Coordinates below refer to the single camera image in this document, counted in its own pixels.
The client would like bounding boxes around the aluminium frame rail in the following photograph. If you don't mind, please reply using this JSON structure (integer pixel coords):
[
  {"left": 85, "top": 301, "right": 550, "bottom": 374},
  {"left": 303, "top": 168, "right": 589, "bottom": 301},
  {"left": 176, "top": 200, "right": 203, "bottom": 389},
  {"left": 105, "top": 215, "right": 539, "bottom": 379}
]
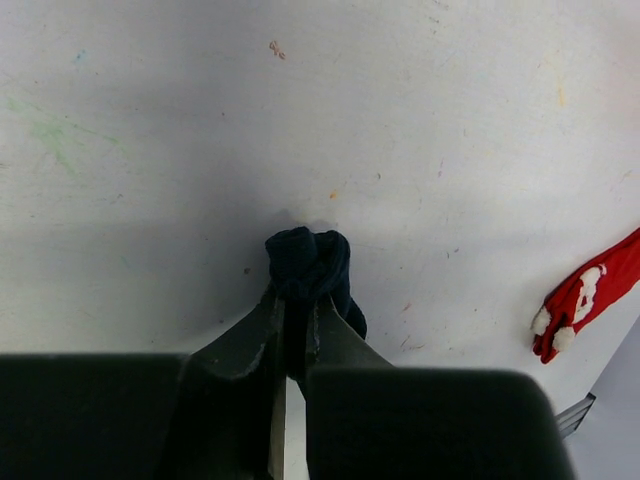
[{"left": 556, "top": 393, "right": 596, "bottom": 438}]

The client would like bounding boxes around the red santa sock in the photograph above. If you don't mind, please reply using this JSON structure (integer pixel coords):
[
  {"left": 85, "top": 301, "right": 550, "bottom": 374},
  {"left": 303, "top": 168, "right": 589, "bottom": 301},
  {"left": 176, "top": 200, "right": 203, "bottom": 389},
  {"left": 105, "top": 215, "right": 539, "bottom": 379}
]
[{"left": 531, "top": 230, "right": 639, "bottom": 364}]

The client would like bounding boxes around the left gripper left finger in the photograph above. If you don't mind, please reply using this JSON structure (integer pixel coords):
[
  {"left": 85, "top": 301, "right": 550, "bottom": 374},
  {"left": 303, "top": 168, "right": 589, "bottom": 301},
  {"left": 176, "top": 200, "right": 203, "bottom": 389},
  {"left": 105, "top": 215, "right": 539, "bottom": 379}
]
[{"left": 190, "top": 289, "right": 284, "bottom": 381}]

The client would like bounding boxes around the dark navy ankle sock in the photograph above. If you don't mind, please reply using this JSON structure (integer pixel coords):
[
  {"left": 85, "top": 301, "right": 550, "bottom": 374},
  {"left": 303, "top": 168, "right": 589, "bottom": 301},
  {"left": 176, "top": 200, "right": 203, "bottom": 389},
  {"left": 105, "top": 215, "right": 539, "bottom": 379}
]
[{"left": 265, "top": 226, "right": 367, "bottom": 389}]

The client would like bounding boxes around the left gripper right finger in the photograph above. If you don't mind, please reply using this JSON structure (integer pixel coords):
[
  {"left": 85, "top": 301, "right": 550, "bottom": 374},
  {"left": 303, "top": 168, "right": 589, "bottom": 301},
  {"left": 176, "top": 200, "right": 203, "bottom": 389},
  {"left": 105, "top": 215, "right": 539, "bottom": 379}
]
[{"left": 304, "top": 295, "right": 394, "bottom": 373}]

